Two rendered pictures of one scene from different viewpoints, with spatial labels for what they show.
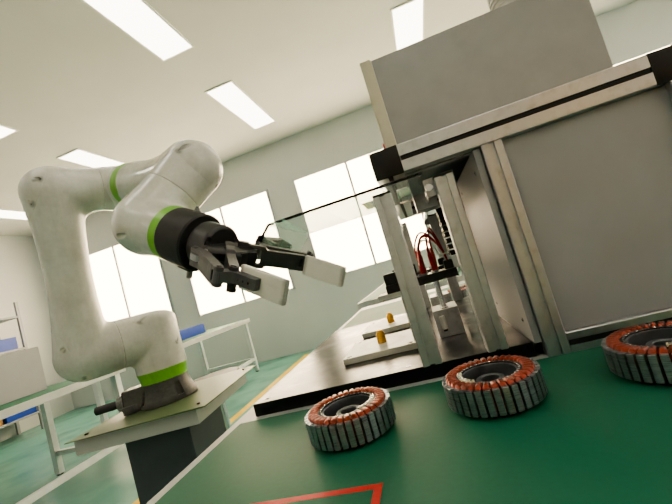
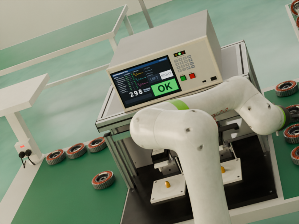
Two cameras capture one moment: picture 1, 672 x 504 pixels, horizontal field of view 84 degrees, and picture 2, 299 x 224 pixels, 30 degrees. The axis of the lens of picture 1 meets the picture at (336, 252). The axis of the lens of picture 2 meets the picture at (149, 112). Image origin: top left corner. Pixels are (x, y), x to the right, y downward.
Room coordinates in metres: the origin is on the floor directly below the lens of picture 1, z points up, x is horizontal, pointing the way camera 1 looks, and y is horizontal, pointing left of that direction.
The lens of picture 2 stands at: (0.87, 1.95, 2.00)
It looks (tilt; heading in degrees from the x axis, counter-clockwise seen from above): 23 degrees down; 273
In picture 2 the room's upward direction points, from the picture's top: 23 degrees counter-clockwise
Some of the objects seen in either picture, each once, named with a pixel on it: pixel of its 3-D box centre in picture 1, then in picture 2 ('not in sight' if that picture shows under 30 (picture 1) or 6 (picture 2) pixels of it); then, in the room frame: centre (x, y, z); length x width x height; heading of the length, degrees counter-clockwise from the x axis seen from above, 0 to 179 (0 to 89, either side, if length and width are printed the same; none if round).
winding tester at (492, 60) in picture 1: (466, 117); (167, 58); (0.85, -0.38, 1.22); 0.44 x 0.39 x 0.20; 168
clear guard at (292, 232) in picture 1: (344, 226); (224, 113); (0.72, -0.03, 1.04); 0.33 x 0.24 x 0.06; 78
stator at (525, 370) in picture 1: (492, 384); (297, 133); (0.45, -0.13, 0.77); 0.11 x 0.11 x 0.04
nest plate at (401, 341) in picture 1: (383, 345); (223, 173); (0.81, -0.04, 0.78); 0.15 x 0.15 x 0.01; 78
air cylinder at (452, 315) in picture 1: (447, 318); (221, 150); (0.78, -0.18, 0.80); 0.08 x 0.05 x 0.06; 168
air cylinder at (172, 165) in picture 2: (441, 303); (169, 165); (1.02, -0.24, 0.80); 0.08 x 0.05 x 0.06; 168
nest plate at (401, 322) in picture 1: (392, 324); (168, 187); (1.05, -0.09, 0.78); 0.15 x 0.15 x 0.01; 78
